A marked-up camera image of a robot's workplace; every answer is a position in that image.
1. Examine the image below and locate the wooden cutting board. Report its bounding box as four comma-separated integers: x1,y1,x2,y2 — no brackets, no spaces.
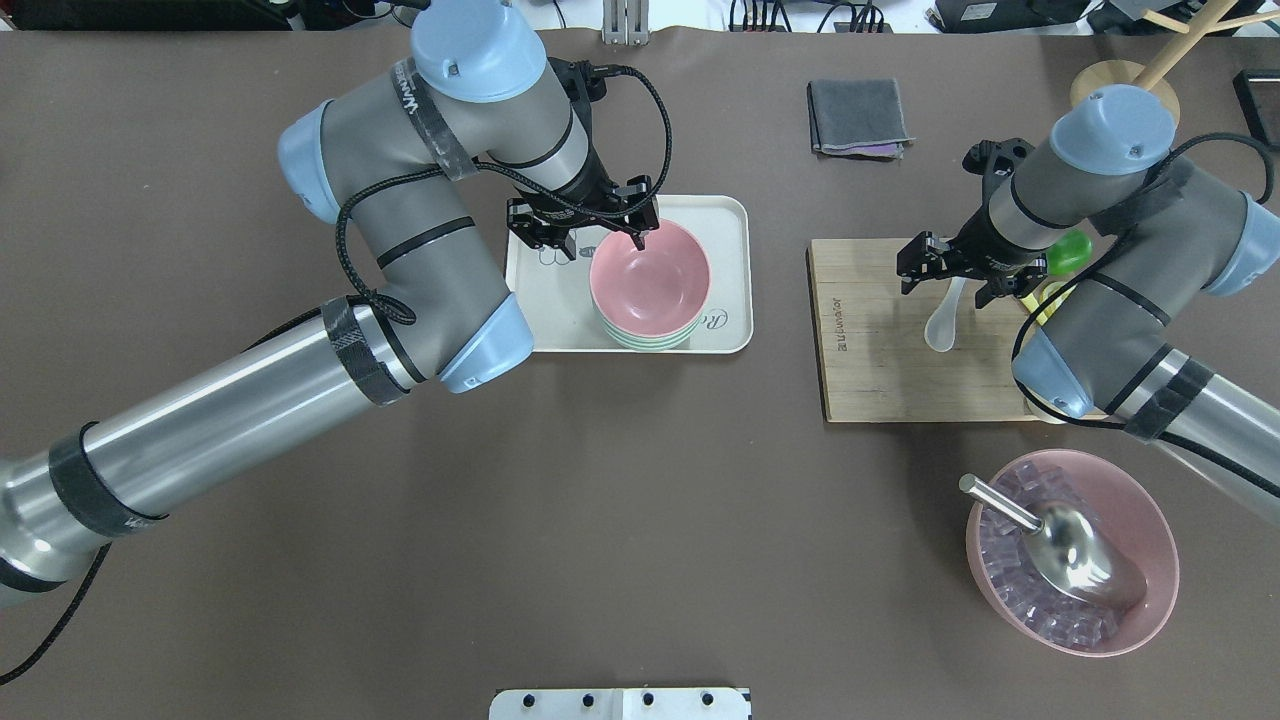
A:
806,238,1036,423

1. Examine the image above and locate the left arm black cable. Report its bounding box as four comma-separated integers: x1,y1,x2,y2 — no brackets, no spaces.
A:
0,64,673,687

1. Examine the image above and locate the grey folded cloth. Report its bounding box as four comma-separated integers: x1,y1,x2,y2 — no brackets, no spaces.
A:
806,78,915,160

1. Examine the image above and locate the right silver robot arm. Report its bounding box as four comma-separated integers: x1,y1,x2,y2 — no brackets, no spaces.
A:
896,85,1279,521

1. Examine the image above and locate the large pink ice bowl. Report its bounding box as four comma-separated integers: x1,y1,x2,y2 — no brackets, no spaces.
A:
966,448,1180,657

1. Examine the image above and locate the green lime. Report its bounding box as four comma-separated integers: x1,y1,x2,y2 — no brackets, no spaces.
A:
1044,228,1093,277

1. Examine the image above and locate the white ceramic spoon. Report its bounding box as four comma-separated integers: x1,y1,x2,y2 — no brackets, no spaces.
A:
924,277,968,354

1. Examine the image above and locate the small pink bowl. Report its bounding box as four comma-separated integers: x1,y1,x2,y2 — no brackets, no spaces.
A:
589,222,712,338

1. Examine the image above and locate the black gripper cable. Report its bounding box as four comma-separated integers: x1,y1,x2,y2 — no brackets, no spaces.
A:
1010,132,1280,433

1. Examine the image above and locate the green bowl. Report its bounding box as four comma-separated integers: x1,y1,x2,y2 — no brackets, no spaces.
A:
599,316,698,352

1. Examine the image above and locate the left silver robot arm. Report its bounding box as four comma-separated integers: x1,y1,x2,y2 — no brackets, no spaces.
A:
3,1,667,607

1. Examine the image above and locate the wooden mug tree stand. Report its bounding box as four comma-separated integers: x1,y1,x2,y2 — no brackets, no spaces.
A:
1069,1,1279,119

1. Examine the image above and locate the metal ice scoop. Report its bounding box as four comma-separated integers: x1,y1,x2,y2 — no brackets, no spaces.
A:
957,473,1148,612

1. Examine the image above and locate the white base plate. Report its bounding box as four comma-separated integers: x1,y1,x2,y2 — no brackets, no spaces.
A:
488,685,753,719

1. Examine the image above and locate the yellow lemon slice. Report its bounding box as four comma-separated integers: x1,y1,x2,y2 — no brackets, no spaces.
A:
1020,281,1073,325

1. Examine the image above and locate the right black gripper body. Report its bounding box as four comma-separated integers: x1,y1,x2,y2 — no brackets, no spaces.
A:
896,138,1048,309

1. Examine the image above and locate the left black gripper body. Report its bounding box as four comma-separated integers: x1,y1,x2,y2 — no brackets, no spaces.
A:
506,60,660,263

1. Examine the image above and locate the cream serving tray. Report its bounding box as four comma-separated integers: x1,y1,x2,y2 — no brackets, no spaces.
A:
506,193,754,354

